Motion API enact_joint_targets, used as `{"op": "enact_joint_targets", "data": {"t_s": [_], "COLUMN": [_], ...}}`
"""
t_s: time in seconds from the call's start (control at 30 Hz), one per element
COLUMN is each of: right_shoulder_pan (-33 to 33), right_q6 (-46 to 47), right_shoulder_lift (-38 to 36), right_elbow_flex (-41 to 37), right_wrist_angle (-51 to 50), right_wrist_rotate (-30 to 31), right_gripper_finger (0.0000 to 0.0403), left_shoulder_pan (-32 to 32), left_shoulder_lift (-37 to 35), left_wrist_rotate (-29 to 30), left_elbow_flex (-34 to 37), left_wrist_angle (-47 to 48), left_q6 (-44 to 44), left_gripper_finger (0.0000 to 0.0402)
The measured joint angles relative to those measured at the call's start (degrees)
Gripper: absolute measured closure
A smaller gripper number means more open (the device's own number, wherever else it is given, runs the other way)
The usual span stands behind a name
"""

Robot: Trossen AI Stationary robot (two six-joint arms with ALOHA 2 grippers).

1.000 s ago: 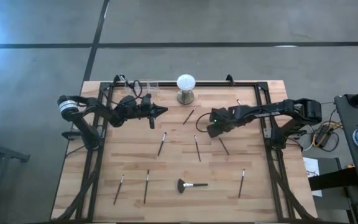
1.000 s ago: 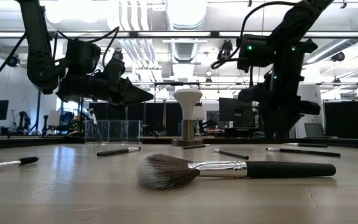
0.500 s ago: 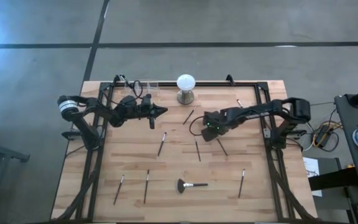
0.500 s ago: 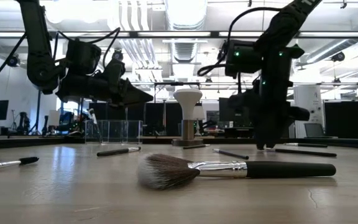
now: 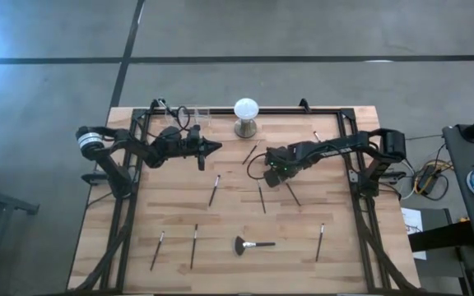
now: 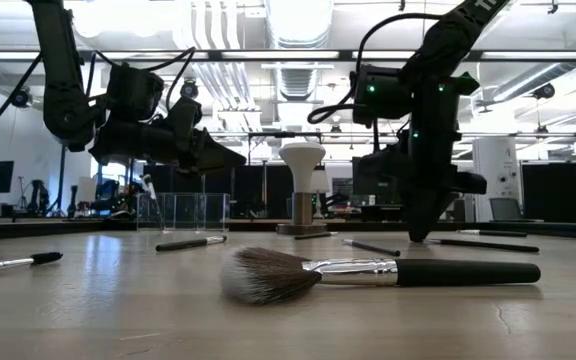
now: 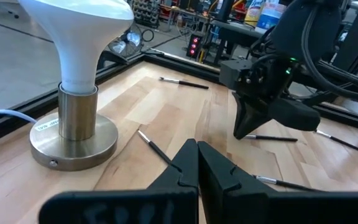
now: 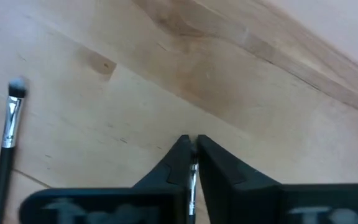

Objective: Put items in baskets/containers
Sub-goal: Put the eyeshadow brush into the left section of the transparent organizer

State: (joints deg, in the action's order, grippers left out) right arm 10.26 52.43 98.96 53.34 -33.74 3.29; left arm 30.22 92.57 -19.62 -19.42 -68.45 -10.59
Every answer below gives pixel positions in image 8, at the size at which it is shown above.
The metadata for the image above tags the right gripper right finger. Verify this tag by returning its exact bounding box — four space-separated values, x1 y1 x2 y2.
196 134 358 224

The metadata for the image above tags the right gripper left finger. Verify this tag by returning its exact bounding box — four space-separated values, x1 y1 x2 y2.
17 134 197 224

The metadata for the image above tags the thin black makeup brush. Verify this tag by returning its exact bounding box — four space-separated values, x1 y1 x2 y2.
187 144 199 224
0 76 29 224

